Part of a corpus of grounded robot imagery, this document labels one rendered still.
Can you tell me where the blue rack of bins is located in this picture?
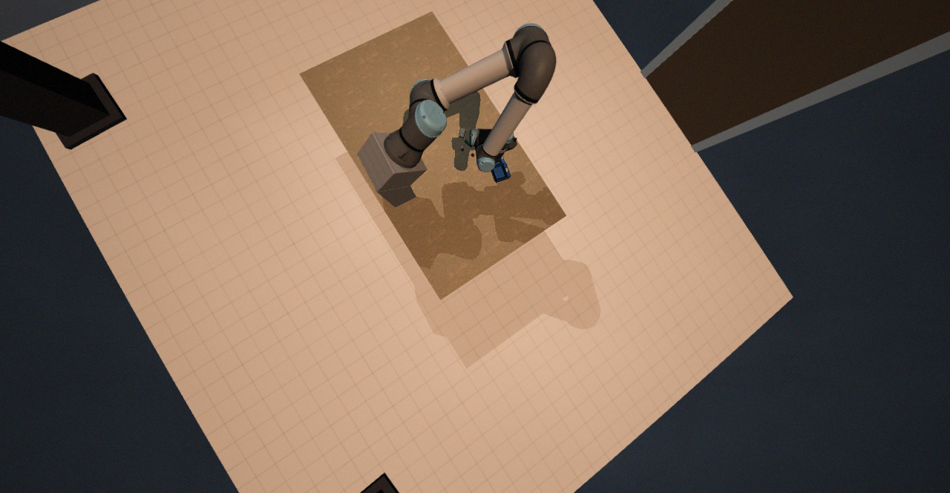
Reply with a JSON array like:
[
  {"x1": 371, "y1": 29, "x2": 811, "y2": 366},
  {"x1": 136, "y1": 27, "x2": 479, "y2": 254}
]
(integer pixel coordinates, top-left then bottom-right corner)
[{"x1": 491, "y1": 156, "x2": 511, "y2": 183}]

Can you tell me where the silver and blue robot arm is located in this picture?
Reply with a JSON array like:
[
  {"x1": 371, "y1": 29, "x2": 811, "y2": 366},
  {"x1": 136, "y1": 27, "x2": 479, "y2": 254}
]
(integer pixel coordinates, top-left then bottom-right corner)
[{"x1": 384, "y1": 23, "x2": 556, "y2": 172}]

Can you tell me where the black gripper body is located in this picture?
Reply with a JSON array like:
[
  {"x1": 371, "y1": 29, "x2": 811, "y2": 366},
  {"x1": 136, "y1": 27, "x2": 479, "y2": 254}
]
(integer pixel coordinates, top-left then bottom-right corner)
[{"x1": 495, "y1": 137, "x2": 517, "y2": 163}]

